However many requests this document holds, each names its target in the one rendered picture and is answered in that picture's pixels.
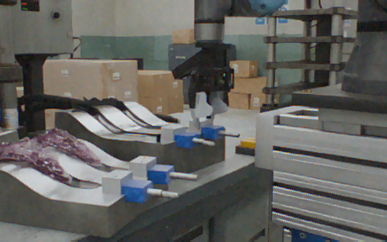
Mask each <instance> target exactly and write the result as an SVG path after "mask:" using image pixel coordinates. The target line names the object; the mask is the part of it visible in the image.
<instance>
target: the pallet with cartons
mask: <svg viewBox="0 0 387 242"><path fill-rule="evenodd" d="M138 91H139V104H140V105H142V106H143V107H145V108H147V109H148V110H149V111H150V112H151V113H160V114H166V115H168V114H172V113H183V93H182V81H181V80H175V79H174V77H173V74H172V72H171V71H138Z"/></svg>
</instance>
